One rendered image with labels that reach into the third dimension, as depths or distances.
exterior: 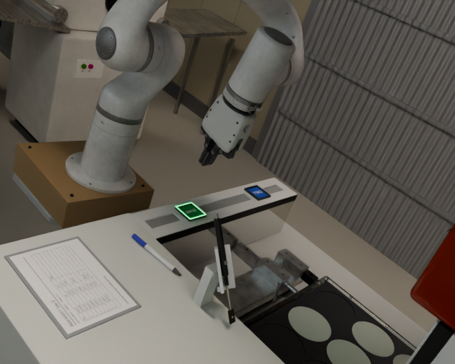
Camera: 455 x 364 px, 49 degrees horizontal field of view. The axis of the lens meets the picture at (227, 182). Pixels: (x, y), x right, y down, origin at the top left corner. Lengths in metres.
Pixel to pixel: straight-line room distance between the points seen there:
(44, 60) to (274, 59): 2.20
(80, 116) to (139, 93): 1.90
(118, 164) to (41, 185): 0.20
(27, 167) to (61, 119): 1.70
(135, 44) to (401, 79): 2.36
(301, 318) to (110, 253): 0.44
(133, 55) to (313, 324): 0.71
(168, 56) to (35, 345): 0.72
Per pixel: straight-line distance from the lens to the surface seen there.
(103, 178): 1.34
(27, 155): 1.39
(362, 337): 1.20
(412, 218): 3.36
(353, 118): 3.45
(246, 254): 1.35
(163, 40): 1.23
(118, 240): 1.05
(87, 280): 0.95
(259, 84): 1.00
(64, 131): 3.14
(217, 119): 1.07
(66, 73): 2.96
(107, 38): 1.17
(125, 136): 1.28
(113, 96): 1.25
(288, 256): 1.30
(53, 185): 1.30
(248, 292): 1.18
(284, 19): 1.07
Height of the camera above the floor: 1.60
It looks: 27 degrees down
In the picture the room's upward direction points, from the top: 21 degrees clockwise
